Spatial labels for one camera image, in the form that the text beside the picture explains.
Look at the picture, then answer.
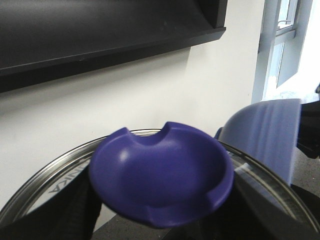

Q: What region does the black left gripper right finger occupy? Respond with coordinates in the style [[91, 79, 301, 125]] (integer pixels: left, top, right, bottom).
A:
[[199, 167, 320, 240]]

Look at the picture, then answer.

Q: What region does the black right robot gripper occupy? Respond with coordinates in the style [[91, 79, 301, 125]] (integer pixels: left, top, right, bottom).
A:
[[289, 83, 320, 201]]

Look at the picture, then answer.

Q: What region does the glass lid with blue knob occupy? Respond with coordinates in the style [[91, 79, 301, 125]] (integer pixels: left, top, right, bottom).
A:
[[0, 121, 318, 240]]

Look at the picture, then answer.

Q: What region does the black range hood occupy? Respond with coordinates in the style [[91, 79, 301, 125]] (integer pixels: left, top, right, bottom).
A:
[[0, 0, 228, 93]]

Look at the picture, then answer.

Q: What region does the window frame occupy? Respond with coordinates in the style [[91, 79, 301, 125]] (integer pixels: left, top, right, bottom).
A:
[[251, 0, 314, 103]]

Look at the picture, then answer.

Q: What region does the light blue bowl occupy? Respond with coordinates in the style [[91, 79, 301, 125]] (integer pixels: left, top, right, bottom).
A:
[[215, 98, 302, 185]]

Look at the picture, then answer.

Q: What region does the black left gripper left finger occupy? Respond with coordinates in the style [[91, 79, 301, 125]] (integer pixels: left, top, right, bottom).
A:
[[0, 167, 101, 240]]

